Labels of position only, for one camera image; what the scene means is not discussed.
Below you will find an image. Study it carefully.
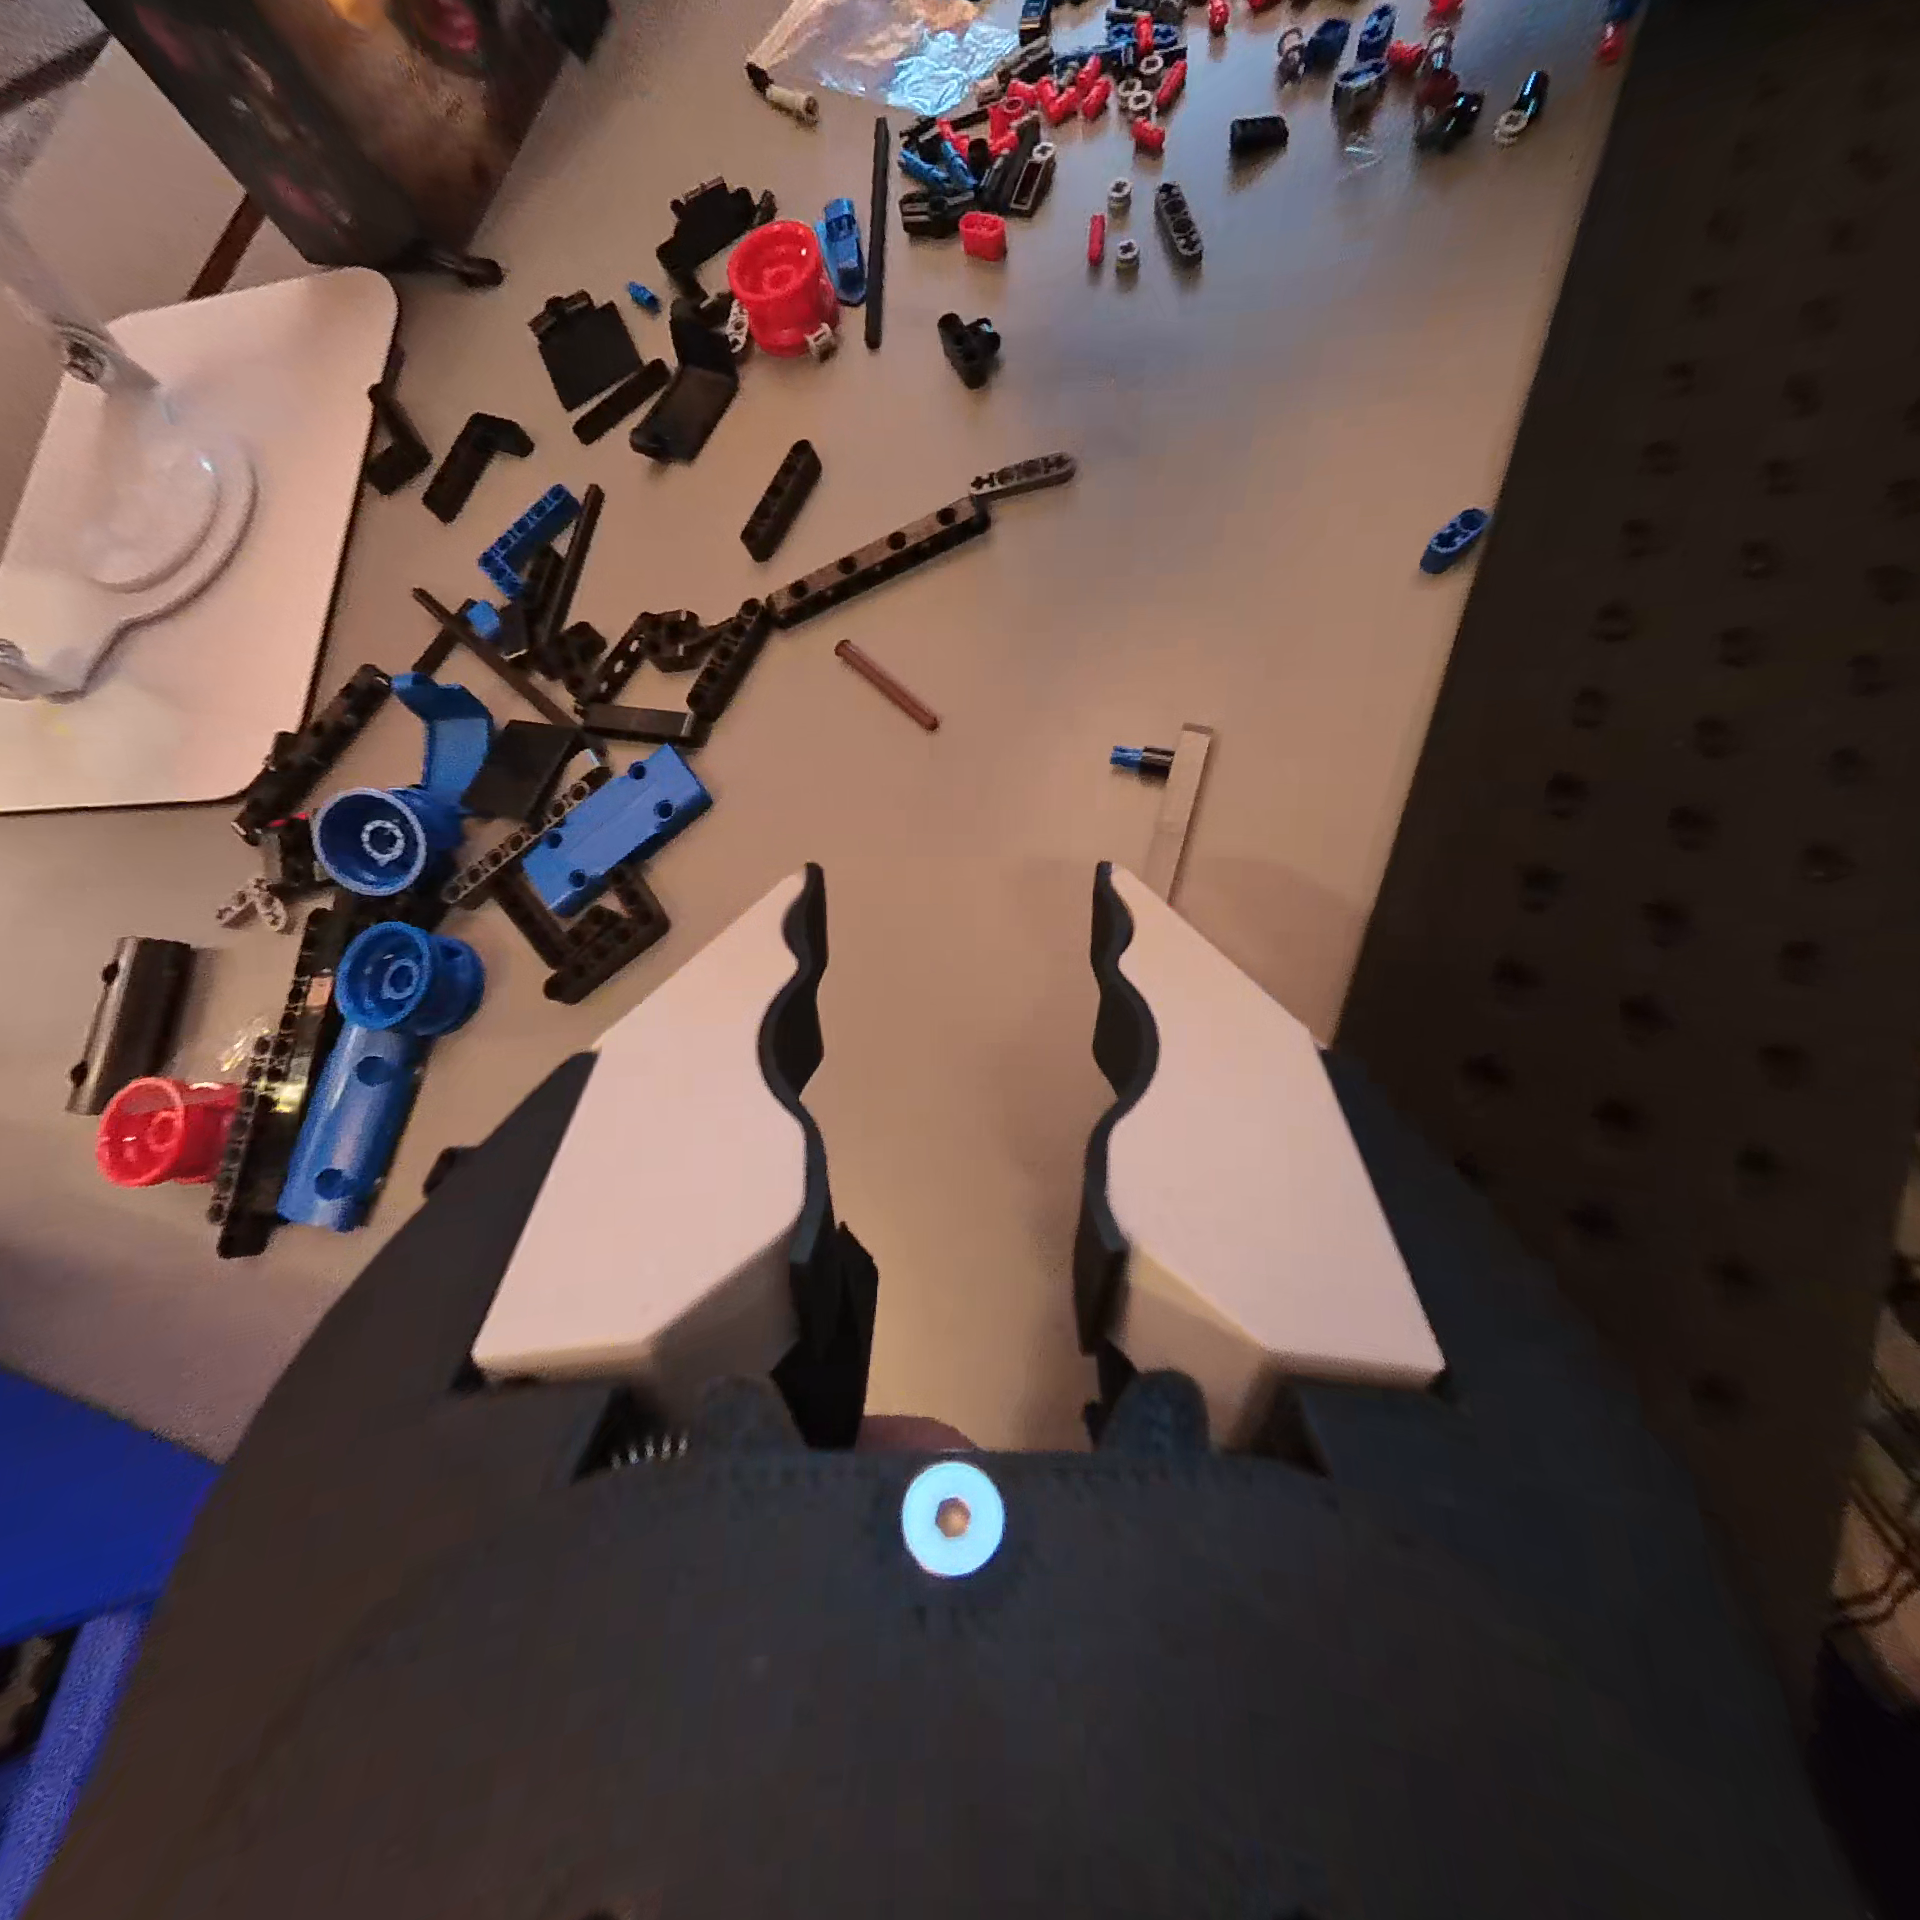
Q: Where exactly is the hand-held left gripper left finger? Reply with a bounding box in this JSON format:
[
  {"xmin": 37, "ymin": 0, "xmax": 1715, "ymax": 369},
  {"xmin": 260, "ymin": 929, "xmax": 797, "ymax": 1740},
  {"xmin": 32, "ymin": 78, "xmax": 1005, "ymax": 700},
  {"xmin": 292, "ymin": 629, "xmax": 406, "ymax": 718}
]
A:
[{"xmin": 468, "ymin": 859, "xmax": 882, "ymax": 1452}]

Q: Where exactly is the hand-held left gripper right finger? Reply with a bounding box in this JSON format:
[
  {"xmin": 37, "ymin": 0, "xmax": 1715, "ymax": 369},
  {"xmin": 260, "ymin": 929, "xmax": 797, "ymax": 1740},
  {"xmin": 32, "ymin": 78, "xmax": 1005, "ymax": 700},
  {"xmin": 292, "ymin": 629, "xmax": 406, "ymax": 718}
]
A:
[{"xmin": 1070, "ymin": 859, "xmax": 1450, "ymax": 1449}]

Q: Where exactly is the grey desk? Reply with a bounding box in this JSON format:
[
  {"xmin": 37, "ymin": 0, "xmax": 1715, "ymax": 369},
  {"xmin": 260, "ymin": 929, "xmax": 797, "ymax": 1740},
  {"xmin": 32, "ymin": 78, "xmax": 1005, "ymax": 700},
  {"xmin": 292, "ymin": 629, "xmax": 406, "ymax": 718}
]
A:
[{"xmin": 0, "ymin": 0, "xmax": 1629, "ymax": 1455}]

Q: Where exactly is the blue long toy panel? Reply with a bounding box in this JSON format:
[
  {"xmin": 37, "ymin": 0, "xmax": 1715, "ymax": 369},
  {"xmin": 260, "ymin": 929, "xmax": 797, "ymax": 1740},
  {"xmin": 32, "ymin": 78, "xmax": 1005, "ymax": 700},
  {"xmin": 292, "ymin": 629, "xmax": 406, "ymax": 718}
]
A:
[{"xmin": 277, "ymin": 1020, "xmax": 436, "ymax": 1234}]

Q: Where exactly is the blue toy wheel hub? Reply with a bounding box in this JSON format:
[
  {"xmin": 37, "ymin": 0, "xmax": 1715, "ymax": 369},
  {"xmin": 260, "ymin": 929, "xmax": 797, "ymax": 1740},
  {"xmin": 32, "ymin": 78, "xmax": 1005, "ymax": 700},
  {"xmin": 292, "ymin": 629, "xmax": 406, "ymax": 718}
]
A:
[
  {"xmin": 311, "ymin": 785, "xmax": 459, "ymax": 902},
  {"xmin": 334, "ymin": 918, "xmax": 490, "ymax": 1038}
]

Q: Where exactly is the blue flat toy panel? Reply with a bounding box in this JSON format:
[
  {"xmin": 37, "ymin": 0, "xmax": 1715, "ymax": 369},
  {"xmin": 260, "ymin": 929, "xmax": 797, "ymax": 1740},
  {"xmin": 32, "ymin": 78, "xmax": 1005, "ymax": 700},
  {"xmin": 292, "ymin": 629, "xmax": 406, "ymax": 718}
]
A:
[{"xmin": 522, "ymin": 742, "xmax": 712, "ymax": 922}]

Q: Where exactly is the grey flat toy beam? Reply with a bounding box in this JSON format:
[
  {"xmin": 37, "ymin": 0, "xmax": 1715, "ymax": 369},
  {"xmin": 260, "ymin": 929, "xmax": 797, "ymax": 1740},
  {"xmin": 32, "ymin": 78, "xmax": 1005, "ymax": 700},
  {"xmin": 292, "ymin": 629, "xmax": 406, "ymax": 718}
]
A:
[{"xmin": 1143, "ymin": 724, "xmax": 1213, "ymax": 902}]

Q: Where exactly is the blue curved toy panel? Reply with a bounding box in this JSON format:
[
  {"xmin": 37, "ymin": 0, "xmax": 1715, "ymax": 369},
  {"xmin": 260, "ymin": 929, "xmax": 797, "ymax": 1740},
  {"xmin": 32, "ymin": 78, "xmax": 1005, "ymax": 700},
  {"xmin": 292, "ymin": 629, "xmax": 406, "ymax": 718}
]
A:
[{"xmin": 391, "ymin": 673, "xmax": 493, "ymax": 812}]

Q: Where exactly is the red toy wheel hub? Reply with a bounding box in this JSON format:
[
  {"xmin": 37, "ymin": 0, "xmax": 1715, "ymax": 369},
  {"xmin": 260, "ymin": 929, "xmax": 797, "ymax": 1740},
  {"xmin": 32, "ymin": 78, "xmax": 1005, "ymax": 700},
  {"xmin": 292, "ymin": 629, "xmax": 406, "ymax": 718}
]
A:
[
  {"xmin": 95, "ymin": 1076, "xmax": 242, "ymax": 1191},
  {"xmin": 726, "ymin": 219, "xmax": 840, "ymax": 357}
]

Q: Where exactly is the brown toy axle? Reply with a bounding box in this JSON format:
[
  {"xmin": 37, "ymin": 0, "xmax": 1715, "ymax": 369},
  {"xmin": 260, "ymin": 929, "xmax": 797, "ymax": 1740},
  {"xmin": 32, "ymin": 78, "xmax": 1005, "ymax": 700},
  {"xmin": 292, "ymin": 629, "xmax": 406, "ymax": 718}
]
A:
[{"xmin": 834, "ymin": 641, "xmax": 941, "ymax": 734}]

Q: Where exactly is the black curved toy panel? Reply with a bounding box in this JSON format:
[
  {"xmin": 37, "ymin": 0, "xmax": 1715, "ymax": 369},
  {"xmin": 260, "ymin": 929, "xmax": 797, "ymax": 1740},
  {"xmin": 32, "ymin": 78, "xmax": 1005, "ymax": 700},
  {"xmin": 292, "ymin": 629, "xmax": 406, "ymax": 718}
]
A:
[{"xmin": 67, "ymin": 937, "xmax": 197, "ymax": 1119}]

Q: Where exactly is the heap of black blue beams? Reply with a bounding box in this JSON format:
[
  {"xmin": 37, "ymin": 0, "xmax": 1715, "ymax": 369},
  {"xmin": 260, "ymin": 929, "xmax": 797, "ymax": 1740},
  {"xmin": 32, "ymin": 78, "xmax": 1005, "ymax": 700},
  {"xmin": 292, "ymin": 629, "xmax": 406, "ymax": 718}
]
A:
[{"xmin": 67, "ymin": 481, "xmax": 722, "ymax": 1262}]

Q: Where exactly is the blue storage bin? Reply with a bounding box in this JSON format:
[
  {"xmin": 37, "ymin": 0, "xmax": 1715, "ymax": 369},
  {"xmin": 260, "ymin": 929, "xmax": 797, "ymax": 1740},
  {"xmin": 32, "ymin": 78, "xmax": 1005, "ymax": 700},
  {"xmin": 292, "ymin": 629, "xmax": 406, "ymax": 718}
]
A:
[{"xmin": 0, "ymin": 1364, "xmax": 227, "ymax": 1920}]

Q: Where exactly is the white book stand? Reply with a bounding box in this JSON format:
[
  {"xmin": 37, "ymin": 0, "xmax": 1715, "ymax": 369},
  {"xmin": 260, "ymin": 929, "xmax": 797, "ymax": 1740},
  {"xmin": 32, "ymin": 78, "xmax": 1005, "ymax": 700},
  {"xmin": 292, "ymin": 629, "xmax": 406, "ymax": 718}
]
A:
[{"xmin": 0, "ymin": 150, "xmax": 404, "ymax": 818}]

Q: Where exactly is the black angled toy beam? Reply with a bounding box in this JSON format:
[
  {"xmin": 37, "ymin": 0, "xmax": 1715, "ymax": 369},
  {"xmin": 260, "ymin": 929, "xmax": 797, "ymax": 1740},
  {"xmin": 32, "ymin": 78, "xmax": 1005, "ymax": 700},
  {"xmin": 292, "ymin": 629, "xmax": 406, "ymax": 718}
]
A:
[
  {"xmin": 423, "ymin": 412, "xmax": 535, "ymax": 523},
  {"xmin": 364, "ymin": 382, "xmax": 436, "ymax": 495}
]

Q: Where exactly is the pile of small toy pieces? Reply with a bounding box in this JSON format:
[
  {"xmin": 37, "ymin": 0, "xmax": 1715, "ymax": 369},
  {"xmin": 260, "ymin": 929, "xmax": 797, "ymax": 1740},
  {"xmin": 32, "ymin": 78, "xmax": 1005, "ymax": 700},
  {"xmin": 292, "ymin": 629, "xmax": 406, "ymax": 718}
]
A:
[{"xmin": 892, "ymin": 0, "xmax": 1629, "ymax": 278}]

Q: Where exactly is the black building toy box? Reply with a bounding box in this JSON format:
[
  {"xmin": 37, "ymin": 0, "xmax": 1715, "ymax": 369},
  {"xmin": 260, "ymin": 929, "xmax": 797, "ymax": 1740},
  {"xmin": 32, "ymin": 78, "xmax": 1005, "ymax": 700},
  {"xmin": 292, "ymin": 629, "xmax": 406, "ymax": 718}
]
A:
[{"xmin": 82, "ymin": 0, "xmax": 618, "ymax": 273}]

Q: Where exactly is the clear plastic bag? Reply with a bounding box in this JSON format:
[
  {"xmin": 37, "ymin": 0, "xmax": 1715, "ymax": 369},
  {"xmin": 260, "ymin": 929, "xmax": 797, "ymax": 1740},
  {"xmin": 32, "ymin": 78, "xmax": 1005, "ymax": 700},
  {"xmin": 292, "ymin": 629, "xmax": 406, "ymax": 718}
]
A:
[{"xmin": 747, "ymin": 0, "xmax": 1029, "ymax": 115}]

